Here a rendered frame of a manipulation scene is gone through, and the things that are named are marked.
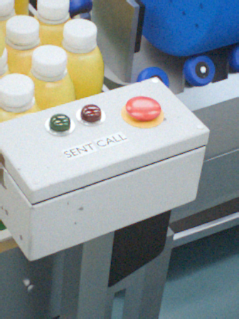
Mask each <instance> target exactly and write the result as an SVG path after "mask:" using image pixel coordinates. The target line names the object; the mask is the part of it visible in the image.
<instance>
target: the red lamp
mask: <svg viewBox="0 0 239 319"><path fill-rule="evenodd" d="M80 116H81V118H82V119H83V120H84V121H86V122H97V121H98V120H100V119H101V117H102V112H101V109H100V108H99V107H98V106H96V105H93V104H88V105H85V106H84V107H83V108H82V109H81V111H80Z"/></svg>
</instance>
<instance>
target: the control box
mask: <svg viewBox="0 0 239 319"><path fill-rule="evenodd" d="M137 96H144V97H148V98H152V99H154V100H156V101H157V102H158V103H159V104H160V106H161V114H160V115H159V117H157V118H155V119H153V120H146V121H141V120H137V119H134V118H133V117H131V116H129V115H128V114H127V112H126V110H125V105H126V102H127V101H128V100H129V99H131V98H133V97H137ZM88 104H93V105H96V106H98V107H99V108H100V109H101V112H102V117H101V119H100V120H98V121H97V122H86V121H84V120H83V119H82V118H81V116H80V111H81V109H82V108H83V107H84V106H85V105H88ZM58 113H62V114H65V115H67V116H68V117H69V118H70V119H71V128H70V129H69V130H68V131H65V132H56V131H54V130H52V129H50V127H49V120H50V118H51V116H53V115H55V114H58ZM209 132H210V131H209V129H208V128H207V127H206V126H205V125H204V124H203V123H202V122H201V121H200V120H199V119H198V118H197V117H196V116H195V115H194V114H193V113H192V112H191V111H190V110H189V109H188V108H187V107H186V106H185V105H184V104H183V103H182V102H181V101H180V100H179V99H178V98H177V97H176V96H175V95H174V94H173V93H172V92H171V91H170V90H169V89H168V88H167V87H166V86H165V85H164V84H163V83H162V82H161V81H160V80H159V79H158V78H151V79H149V80H144V81H141V82H138V83H134V84H131V85H127V86H124V87H121V88H117V89H114V90H110V91H107V92H104V93H100V94H97V95H94V96H91V97H88V98H84V99H81V100H76V101H74V102H71V103H67V104H64V105H59V106H57V107H54V108H50V109H47V110H43V111H40V112H37V113H33V114H30V115H26V116H23V117H19V118H16V119H13V120H9V121H6V122H2V123H0V220H1V221H2V222H3V223H4V225H5V227H6V228H7V229H8V231H9V233H10V234H11V235H12V237H13V238H14V240H15V242H16V243H17V244H18V246H19V248H21V250H22V251H23V252H24V254H25V255H26V257H27V259H28V260H29V261H34V260H36V259H39V258H42V257H44V256H47V255H50V254H52V253H57V252H59V251H62V250H65V249H68V248H70V247H73V246H76V245H78V244H81V243H84V242H86V241H89V240H91V239H95V238H96V237H98V236H101V235H104V234H107V233H110V232H112V231H115V230H118V229H121V228H123V227H125V226H129V225H130V224H134V223H136V222H138V221H141V220H144V219H147V218H149V217H152V216H155V215H157V214H160V213H163V212H165V211H168V210H170V209H174V208H176V207H178V206H182V205H184V204H188V203H189V202H193V201H194V200H195V199H196V193H197V189H198V183H199V179H200V175H201V168H202V164H203V158H204V155H205V151H206V144H207V142H208V136H209ZM119 135H120V136H121V137H122V139H124V138H127V139H124V140H122V139H121V138H120V137H119ZM112 136H113V137H114V138H115V139H116V141H118V140H120V141H118V142H116V141H115V140H114V138H113V137H112ZM106 138H109V139H111V140H112V141H111V142H108V143H109V144H107V139H106ZM98 140H100V141H99V142H98V144H99V145H105V144H106V145H105V146H98V145H97V143H96V142H97V141H98ZM113 141H114V142H113ZM90 143H92V144H90ZM87 144H90V146H91V147H90V146H89V145H87ZM83 145H84V146H85V145H86V146H85V148H86V149H87V150H88V152H87V151H84V150H86V149H85V148H84V147H83ZM76 147H77V148H80V149H83V150H80V152H81V154H80V153H79V152H78V150H77V149H76ZM74 148H75V149H74ZM91 148H92V150H91ZM71 149H74V150H72V152H74V151H77V152H74V154H75V156H74V155H73V153H72V152H71V151H70V150H71ZM65 151H68V152H66V153H67V154H71V155H72V157H69V156H70V155H67V154H65V153H64V152H65ZM78 153H79V154H78ZM76 154H78V155H76Z"/></svg>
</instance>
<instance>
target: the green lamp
mask: <svg viewBox="0 0 239 319"><path fill-rule="evenodd" d="M49 127H50V129H52V130H54V131H56V132H65V131H68V130H69V129H70V128H71V119H70V118H69V117H68V116H67V115H65V114H62V113H58V114H55V115H53V116H51V118H50V120H49Z"/></svg>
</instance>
